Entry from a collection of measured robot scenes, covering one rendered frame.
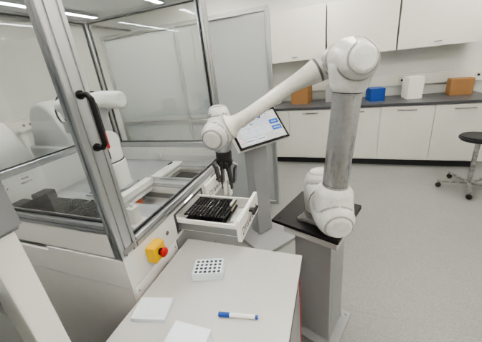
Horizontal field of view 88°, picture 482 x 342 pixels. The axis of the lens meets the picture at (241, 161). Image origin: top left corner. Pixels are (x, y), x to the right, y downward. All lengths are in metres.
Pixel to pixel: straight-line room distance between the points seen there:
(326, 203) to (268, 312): 0.45
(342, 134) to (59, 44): 0.92
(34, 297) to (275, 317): 0.69
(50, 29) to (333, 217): 1.08
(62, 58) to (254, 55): 2.00
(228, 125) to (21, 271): 0.69
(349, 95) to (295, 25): 3.33
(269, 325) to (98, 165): 0.76
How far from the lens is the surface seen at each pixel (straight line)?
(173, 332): 0.97
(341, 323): 1.95
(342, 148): 1.00
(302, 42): 4.20
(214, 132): 0.91
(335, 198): 1.05
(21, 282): 0.59
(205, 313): 1.04
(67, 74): 0.89
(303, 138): 4.01
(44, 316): 0.64
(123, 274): 1.13
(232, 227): 1.18
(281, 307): 1.03
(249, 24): 2.69
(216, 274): 1.11
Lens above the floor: 1.56
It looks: 21 degrees down
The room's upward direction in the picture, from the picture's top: 6 degrees counter-clockwise
